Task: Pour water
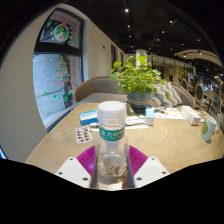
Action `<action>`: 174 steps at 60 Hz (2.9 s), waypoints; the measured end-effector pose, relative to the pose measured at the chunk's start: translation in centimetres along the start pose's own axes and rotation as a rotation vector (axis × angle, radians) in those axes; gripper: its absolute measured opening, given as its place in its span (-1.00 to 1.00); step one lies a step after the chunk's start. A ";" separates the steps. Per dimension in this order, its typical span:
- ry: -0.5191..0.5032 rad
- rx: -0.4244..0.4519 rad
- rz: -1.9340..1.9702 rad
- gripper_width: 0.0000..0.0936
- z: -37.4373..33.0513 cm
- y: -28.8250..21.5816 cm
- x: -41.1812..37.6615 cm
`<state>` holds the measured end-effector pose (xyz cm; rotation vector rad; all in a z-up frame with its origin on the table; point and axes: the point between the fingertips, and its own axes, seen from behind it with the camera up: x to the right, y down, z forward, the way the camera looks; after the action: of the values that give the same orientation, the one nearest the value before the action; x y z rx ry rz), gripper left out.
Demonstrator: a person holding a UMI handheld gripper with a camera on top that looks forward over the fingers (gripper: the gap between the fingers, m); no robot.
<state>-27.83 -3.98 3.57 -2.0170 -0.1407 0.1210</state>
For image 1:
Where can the green potted plant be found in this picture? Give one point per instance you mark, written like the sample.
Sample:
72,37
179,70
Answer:
138,80

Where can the white printed box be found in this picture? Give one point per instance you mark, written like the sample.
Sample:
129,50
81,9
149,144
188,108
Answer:
190,115

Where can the group of ceiling lights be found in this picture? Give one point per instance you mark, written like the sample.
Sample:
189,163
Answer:
126,10

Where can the white round pillar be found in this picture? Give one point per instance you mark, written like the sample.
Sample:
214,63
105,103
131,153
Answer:
140,52

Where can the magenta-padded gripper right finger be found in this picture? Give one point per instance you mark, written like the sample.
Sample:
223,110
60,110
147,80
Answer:
151,171

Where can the printed paper leaflet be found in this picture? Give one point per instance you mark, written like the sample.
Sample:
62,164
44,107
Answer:
169,114

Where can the grey upholstered sofa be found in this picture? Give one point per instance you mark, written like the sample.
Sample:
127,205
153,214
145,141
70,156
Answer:
100,86

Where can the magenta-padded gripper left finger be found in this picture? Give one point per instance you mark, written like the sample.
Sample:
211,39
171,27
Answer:
71,171

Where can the clear plastic water bottle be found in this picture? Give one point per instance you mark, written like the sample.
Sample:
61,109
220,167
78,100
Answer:
111,143

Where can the window with festive stickers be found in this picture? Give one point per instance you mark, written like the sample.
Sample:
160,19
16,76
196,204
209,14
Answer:
56,83

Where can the blister pack of pills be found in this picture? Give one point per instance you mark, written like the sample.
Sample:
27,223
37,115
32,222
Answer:
83,134

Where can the flat blue white box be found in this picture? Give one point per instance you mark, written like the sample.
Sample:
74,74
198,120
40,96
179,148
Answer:
88,117

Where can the group of dining chairs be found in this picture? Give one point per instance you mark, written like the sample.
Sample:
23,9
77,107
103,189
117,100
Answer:
199,93

